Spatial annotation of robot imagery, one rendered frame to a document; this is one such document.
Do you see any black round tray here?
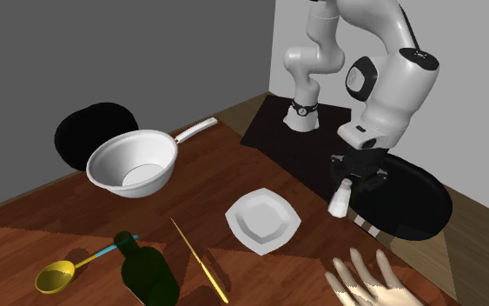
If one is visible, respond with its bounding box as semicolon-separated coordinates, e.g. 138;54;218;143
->
345;153;454;242

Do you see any dark green bottle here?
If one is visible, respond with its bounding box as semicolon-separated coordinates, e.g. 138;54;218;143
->
113;230;181;306

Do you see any white saucepan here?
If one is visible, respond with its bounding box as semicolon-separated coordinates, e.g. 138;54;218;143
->
86;116;219;199

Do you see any white square plate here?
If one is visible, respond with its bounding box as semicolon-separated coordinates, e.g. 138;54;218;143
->
225;187;302;256

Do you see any black round object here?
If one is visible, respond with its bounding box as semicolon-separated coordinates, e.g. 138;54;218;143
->
54;102;140;172

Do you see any yellow spoon with blue handle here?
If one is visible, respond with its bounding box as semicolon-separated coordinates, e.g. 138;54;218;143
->
35;234;140;295

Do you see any white shaker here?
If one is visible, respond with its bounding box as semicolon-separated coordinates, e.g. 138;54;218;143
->
327;178;354;219

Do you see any beige mannequin hand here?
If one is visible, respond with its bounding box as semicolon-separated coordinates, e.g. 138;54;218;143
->
324;247;425;306

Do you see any yellow stick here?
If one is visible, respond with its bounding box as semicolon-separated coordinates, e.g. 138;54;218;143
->
169;216;230;304

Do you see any dark robot stand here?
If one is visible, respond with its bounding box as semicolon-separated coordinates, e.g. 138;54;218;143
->
240;94;354;204

